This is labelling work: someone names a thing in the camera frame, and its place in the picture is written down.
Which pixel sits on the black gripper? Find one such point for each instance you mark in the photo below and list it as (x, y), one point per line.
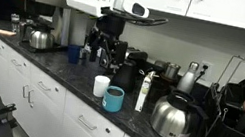
(111, 26)

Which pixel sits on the white drink carton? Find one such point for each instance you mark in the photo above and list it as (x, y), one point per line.
(143, 92)

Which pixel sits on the steel coffee carafe black lid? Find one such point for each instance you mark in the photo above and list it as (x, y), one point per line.
(41, 40)
(170, 121)

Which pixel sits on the small glass jar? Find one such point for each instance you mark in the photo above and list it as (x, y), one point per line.
(14, 24)

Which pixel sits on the steel water bottle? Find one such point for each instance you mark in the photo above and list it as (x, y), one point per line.
(187, 80)

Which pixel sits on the black gooseneck kettle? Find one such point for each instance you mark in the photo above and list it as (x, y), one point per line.
(125, 77)

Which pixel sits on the white wall outlet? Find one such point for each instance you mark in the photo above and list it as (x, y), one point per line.
(211, 64)

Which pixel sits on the teal mug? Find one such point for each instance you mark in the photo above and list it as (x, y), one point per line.
(112, 102)

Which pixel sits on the black coffee grinder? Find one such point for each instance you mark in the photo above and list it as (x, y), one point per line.
(159, 88)

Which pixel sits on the steel tumbler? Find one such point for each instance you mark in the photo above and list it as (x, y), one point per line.
(171, 71)

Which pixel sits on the tan flat block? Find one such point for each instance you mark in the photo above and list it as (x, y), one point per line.
(3, 32)

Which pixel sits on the white mug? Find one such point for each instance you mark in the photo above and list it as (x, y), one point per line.
(100, 86)

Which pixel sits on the dark blue plastic cup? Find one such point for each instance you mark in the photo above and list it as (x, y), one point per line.
(73, 54)

